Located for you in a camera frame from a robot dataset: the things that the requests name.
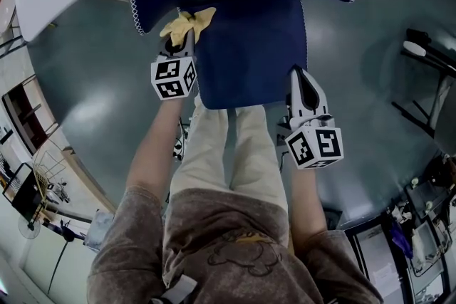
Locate yellow cloth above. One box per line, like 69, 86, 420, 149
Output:
159, 6, 217, 47

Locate grey chair black frame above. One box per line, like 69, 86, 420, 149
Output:
390, 28, 456, 150

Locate black white handheld device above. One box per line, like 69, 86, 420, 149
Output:
402, 40, 428, 58

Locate purple cloth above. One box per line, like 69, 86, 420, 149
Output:
389, 220, 415, 259

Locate brown printed t-shirt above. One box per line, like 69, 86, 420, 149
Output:
87, 187, 385, 304

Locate white power strip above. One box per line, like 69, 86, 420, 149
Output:
172, 137, 186, 162

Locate person's right forearm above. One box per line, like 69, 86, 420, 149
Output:
290, 167, 329, 236

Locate dark blue chair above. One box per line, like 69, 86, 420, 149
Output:
127, 0, 358, 110

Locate person's left forearm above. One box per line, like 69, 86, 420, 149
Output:
125, 98, 196, 195

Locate beige trousers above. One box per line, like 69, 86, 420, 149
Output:
170, 95, 289, 214

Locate wooden cabinet white top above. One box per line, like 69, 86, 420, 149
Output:
1, 75, 60, 155

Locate black-frame workbench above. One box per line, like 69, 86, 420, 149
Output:
343, 152, 456, 304

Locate black box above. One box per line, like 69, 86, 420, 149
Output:
1, 162, 48, 221

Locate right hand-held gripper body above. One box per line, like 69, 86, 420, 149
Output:
284, 108, 345, 171

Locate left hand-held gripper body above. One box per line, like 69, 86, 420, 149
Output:
150, 52, 198, 101

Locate small floor fan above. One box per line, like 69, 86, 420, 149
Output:
17, 215, 42, 240

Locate person's left shoulder strap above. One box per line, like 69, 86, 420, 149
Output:
162, 273, 197, 304

